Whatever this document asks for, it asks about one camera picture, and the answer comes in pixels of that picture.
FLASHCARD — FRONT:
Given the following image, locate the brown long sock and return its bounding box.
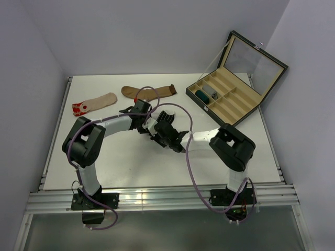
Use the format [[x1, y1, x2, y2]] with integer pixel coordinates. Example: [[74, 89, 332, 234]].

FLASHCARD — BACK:
[[121, 84, 177, 101]]

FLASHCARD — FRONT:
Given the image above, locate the green christmas bear sock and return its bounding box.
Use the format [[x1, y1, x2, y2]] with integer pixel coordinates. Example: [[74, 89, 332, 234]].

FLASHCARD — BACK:
[[195, 90, 210, 105]]

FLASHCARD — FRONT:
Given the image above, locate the grey striped sock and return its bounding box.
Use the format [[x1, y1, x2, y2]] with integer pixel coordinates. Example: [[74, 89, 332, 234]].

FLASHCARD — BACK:
[[202, 84, 218, 100]]

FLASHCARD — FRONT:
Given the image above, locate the black white striped sock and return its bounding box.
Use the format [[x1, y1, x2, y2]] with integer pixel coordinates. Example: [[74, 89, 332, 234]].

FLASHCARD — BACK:
[[157, 110, 175, 124]]

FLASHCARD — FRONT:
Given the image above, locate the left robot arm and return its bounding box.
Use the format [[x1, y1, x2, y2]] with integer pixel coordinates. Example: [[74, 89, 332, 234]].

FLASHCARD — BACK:
[[62, 99, 151, 209]]

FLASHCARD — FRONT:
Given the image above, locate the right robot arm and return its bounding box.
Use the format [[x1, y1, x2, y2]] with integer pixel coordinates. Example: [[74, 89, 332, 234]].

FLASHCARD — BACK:
[[143, 120, 255, 204]]

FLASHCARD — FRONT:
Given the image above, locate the beige red reindeer sock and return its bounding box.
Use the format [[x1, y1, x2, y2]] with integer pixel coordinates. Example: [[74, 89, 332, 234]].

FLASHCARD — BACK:
[[72, 93, 118, 117]]

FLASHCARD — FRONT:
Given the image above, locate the black compartment organizer box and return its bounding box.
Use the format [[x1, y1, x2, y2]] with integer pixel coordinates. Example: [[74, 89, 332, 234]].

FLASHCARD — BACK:
[[185, 30, 288, 126]]

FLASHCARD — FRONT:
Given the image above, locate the aluminium frame rail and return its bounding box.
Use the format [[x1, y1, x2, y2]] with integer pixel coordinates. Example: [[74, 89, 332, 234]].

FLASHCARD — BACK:
[[25, 184, 300, 214]]

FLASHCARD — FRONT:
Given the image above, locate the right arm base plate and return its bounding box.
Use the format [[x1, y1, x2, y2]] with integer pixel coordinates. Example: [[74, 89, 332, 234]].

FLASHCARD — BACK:
[[209, 188, 257, 207]]

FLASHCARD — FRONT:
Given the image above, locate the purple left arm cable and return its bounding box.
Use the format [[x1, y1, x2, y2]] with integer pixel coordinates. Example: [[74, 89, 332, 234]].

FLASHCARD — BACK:
[[66, 85, 160, 231]]

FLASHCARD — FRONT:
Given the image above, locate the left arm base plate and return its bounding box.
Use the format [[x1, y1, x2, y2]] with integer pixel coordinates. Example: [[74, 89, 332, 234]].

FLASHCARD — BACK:
[[71, 192, 120, 211]]

